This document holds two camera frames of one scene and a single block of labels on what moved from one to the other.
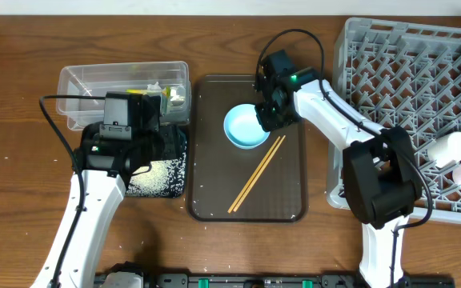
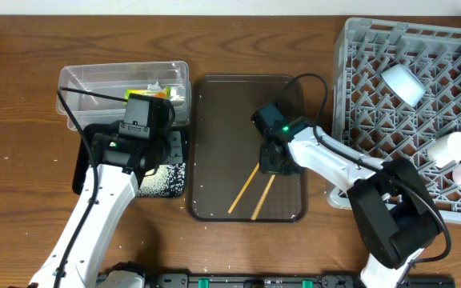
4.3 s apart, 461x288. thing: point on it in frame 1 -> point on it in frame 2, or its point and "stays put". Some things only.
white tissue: [155, 90] stays put
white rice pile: [162, 178] stays put
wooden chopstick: [274, 150] -> [254, 215]
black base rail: [263, 281] stays put
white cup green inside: [453, 146] stays put
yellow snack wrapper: [166, 92] stays put
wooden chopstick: [253, 175] stays put
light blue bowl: [243, 128] -> [404, 84]
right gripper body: [278, 117] -> [274, 164]
